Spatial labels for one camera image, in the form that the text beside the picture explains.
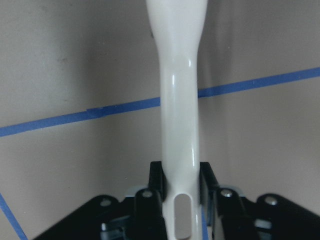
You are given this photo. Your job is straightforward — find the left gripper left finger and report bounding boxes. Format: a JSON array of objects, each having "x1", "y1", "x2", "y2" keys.
[{"x1": 133, "y1": 161, "x2": 167, "y2": 240}]

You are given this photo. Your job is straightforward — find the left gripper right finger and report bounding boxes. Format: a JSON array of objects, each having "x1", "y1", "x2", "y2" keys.
[{"x1": 199, "y1": 162, "x2": 247, "y2": 240}]

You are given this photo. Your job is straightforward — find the white hand brush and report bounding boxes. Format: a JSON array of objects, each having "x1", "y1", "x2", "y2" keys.
[{"x1": 146, "y1": 0, "x2": 208, "y2": 240}]

